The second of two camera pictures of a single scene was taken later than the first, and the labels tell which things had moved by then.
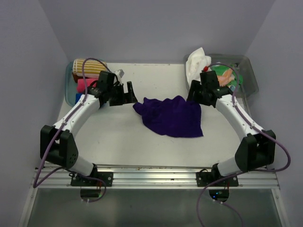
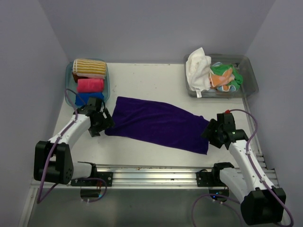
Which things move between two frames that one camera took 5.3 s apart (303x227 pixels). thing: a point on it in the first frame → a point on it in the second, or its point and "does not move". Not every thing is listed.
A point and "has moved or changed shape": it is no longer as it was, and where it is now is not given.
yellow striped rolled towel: [92, 67] does not move
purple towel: [174, 117] has moved or changed shape
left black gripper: [130, 97] → [107, 122]
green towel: [220, 69] does not move
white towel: [196, 61] does not move
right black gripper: [195, 85] → [208, 133]
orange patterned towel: [227, 76] does not move
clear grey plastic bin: [249, 85] does not move
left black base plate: [107, 177] does not move
